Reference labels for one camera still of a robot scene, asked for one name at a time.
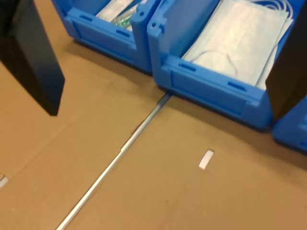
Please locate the long white printed packet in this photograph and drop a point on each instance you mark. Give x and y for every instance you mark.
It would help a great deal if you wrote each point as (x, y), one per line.
(110, 10)

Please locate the blue bin with tube packets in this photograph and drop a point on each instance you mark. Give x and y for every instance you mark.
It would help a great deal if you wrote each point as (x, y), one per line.
(100, 31)

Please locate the brown cardboard sheet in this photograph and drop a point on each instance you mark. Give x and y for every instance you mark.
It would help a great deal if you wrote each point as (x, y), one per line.
(72, 143)
(216, 191)

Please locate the clear packet with green swabs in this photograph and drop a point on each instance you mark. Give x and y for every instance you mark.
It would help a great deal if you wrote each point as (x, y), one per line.
(123, 22)

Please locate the blue bin with cotton packet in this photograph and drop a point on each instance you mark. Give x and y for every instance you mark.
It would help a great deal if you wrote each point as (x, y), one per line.
(292, 134)

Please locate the blue bin with masks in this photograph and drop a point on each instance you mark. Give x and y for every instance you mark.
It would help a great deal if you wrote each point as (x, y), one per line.
(206, 95)

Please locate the stack of white face masks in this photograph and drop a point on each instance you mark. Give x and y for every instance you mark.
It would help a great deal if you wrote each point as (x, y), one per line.
(235, 36)

